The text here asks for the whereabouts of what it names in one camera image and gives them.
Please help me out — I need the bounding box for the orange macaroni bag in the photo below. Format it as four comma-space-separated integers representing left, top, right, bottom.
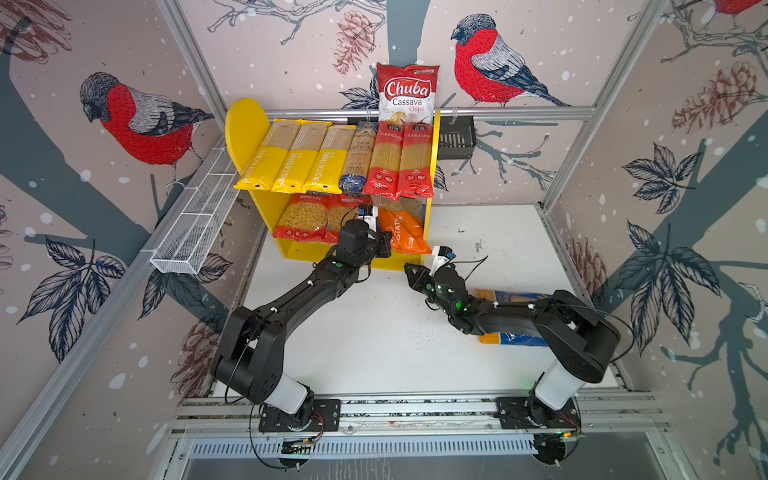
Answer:
378, 208, 432, 255

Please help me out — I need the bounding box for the red short pasta bag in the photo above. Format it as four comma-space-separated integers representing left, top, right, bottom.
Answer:
323, 194, 371, 244

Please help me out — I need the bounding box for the red spaghetti bag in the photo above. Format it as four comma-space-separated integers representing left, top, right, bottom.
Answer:
364, 121, 404, 201
397, 123, 434, 198

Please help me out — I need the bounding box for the red macaroni bag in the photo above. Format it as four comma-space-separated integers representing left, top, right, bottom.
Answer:
273, 194, 329, 243

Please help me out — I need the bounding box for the blue orange pasta bag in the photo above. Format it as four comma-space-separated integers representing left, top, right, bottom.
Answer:
474, 289, 547, 347

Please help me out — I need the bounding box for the yellow Pastatime spaghetti bag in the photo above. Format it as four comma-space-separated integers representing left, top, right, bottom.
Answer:
271, 121, 331, 194
234, 119, 302, 191
303, 125, 356, 194

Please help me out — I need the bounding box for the blue spaghetti bag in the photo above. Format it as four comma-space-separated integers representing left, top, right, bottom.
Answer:
339, 122, 379, 195

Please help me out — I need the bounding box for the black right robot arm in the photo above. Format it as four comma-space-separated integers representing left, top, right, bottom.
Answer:
404, 264, 621, 411

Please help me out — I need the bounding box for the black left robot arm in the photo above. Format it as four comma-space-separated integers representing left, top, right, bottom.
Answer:
210, 219, 392, 426

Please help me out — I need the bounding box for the Chuba cassava chips bag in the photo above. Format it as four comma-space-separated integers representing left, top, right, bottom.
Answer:
377, 63, 439, 126

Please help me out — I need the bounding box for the black wall basket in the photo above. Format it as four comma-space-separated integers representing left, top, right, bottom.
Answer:
433, 115, 477, 161

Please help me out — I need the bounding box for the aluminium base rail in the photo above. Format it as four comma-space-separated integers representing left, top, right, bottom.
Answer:
169, 388, 670, 463

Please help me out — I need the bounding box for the white wire basket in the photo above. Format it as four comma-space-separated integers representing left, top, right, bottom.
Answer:
150, 147, 240, 275

